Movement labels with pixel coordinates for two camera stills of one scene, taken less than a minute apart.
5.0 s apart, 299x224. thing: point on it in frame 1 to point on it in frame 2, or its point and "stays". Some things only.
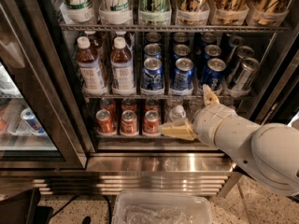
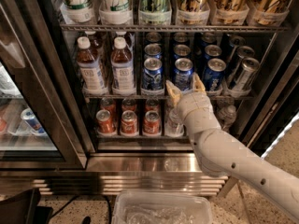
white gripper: x=207 y=122 to x=195 y=105
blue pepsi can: x=182 y=75 stays
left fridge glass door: x=40 y=117 stays
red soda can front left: x=105 y=121 stays
